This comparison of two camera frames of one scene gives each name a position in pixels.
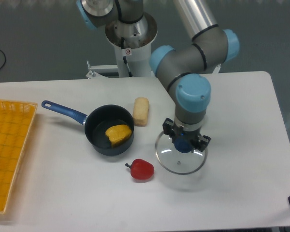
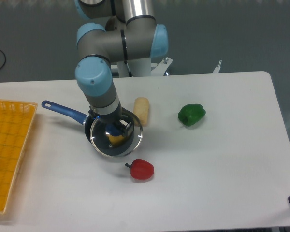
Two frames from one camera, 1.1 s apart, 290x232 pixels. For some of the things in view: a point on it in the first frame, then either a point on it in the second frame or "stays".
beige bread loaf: (140, 111) stays
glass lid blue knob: (180, 157) to (108, 138)
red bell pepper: (141, 169) stays
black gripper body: (178, 132) to (108, 118)
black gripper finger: (203, 143) to (126, 127)
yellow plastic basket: (11, 123) stays
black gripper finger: (167, 128) to (92, 113)
